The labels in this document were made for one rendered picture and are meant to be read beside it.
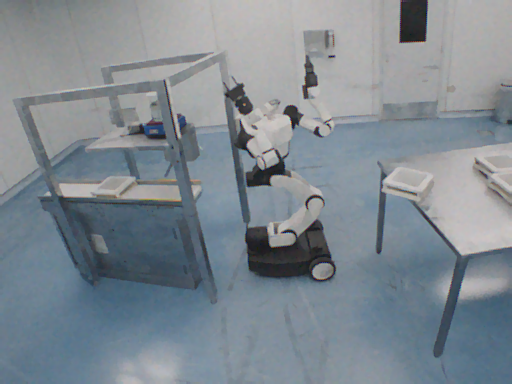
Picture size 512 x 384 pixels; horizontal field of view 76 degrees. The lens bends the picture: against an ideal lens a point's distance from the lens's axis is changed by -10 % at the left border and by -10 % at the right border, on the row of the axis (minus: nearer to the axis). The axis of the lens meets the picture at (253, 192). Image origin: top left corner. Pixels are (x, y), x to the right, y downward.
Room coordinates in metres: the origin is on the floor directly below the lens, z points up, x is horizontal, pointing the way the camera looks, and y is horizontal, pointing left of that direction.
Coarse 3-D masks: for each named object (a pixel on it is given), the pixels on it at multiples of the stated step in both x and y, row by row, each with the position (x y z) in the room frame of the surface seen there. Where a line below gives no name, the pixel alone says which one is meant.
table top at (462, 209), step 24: (504, 144) 2.24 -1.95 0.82; (384, 168) 2.12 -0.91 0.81; (408, 168) 2.07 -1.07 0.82; (432, 168) 2.02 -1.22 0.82; (456, 168) 1.98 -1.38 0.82; (432, 192) 1.73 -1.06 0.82; (456, 192) 1.69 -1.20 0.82; (480, 192) 1.65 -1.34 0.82; (432, 216) 1.49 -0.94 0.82; (456, 216) 1.45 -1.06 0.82; (480, 216) 1.42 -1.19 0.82; (504, 216) 1.39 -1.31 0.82; (456, 240) 1.26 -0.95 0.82; (480, 240) 1.23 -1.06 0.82; (504, 240) 1.20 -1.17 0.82
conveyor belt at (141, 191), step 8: (64, 184) 2.62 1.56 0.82; (72, 184) 2.60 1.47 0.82; (80, 184) 2.57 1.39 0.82; (88, 184) 2.55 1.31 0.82; (96, 184) 2.52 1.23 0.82; (48, 192) 2.51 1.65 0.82; (64, 192) 2.46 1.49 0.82; (72, 192) 2.44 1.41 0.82; (80, 192) 2.42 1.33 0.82; (88, 192) 2.40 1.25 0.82; (136, 192) 2.27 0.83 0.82; (144, 192) 2.26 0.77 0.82; (152, 192) 2.24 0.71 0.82; (160, 192) 2.22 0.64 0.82; (168, 192) 2.20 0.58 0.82; (176, 192) 2.18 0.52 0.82; (200, 192) 2.20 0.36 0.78
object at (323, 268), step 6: (318, 258) 2.03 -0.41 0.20; (324, 258) 2.02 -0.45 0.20; (312, 264) 2.01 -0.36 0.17; (318, 264) 1.99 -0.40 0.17; (324, 264) 2.00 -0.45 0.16; (330, 264) 1.99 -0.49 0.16; (312, 270) 1.99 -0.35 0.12; (318, 270) 2.00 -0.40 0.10; (324, 270) 2.00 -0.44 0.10; (330, 270) 2.00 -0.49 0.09; (312, 276) 1.99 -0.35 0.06; (318, 276) 2.00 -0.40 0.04; (324, 276) 2.00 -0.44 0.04; (330, 276) 1.99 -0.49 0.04
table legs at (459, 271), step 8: (384, 176) 2.20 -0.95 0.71; (384, 200) 2.20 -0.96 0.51; (384, 208) 2.20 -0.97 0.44; (384, 216) 2.20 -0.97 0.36; (376, 240) 2.23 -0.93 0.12; (376, 248) 2.22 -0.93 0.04; (456, 264) 1.20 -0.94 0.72; (464, 264) 1.18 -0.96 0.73; (456, 272) 1.19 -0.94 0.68; (464, 272) 1.18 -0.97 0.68; (456, 280) 1.18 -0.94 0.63; (456, 288) 1.18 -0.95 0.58; (448, 296) 1.21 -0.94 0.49; (456, 296) 1.18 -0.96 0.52; (448, 304) 1.19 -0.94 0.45; (448, 312) 1.18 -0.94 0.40; (448, 320) 1.18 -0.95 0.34; (440, 328) 1.20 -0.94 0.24; (448, 328) 1.18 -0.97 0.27; (440, 336) 1.19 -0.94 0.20; (440, 344) 1.18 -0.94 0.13; (440, 352) 1.18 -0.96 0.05
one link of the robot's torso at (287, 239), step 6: (276, 222) 2.37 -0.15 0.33; (270, 228) 2.29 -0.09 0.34; (276, 228) 2.37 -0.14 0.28; (270, 234) 2.22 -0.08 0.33; (282, 234) 2.20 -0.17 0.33; (288, 234) 2.20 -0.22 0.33; (270, 240) 2.20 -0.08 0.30; (276, 240) 2.20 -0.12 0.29; (282, 240) 2.19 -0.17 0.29; (288, 240) 2.19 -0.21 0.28; (294, 240) 2.20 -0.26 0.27; (276, 246) 2.20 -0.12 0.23
